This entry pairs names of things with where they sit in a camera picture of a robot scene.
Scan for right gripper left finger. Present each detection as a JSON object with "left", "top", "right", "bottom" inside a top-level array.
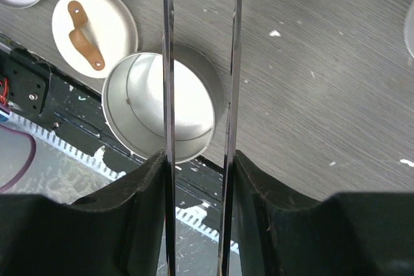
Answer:
[{"left": 1, "top": 152, "right": 164, "bottom": 275}]

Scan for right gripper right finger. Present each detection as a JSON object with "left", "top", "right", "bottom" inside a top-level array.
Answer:
[{"left": 234, "top": 151, "right": 413, "bottom": 276}]

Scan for tall metal container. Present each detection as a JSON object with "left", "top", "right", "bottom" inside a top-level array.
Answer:
[{"left": 404, "top": 2, "right": 414, "bottom": 58}]

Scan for metal tongs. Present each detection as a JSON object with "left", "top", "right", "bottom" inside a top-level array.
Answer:
[{"left": 162, "top": 0, "right": 242, "bottom": 275}]

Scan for shallow round metal tin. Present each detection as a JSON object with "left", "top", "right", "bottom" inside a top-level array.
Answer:
[{"left": 102, "top": 43, "right": 224, "bottom": 164}]

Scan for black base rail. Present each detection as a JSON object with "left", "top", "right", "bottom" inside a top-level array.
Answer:
[{"left": 0, "top": 33, "right": 240, "bottom": 254}]

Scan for white lid with leather strap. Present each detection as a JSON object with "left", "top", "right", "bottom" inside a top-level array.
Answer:
[{"left": 52, "top": 0, "right": 138, "bottom": 79}]

